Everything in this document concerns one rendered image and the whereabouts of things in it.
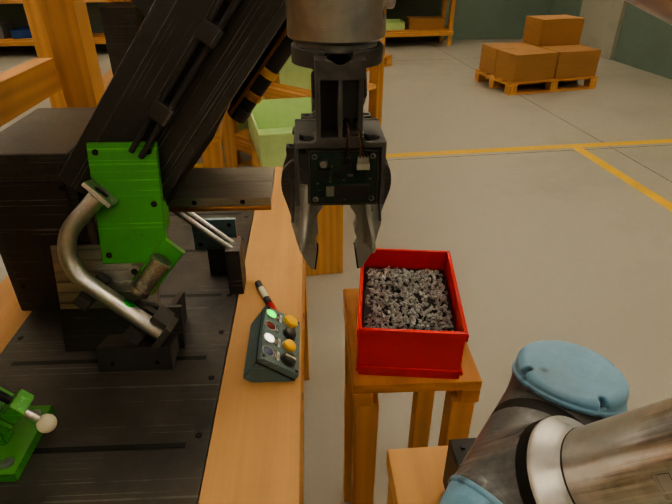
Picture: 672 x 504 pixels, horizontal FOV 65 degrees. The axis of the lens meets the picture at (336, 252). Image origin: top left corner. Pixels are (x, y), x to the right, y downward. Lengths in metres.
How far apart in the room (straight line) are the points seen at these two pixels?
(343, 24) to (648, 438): 0.36
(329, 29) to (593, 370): 0.44
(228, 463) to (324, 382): 1.41
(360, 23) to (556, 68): 6.63
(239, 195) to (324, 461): 1.17
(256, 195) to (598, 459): 0.78
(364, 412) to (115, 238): 0.59
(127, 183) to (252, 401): 0.42
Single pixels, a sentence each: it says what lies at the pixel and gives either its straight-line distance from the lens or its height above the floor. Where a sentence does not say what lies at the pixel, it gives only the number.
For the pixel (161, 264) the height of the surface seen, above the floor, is 1.09.
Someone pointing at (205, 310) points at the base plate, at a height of 0.90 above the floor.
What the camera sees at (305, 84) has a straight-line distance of 3.58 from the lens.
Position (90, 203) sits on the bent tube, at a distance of 0.95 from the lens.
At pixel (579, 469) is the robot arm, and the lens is 0.48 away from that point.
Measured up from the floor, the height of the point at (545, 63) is 0.33.
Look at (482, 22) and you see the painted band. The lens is 10.60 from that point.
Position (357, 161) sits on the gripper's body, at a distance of 0.41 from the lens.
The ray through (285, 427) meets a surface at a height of 0.90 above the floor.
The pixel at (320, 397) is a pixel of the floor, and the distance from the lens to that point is 2.17.
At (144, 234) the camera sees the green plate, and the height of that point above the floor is 1.12.
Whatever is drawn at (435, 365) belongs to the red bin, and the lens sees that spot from 1.09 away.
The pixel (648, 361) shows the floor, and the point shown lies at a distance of 2.68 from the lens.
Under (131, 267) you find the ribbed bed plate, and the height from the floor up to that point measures 1.06.
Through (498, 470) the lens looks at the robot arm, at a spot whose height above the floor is 1.16.
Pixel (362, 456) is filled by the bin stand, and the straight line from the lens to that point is 1.25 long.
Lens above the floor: 1.56
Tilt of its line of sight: 31 degrees down
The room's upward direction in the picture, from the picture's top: straight up
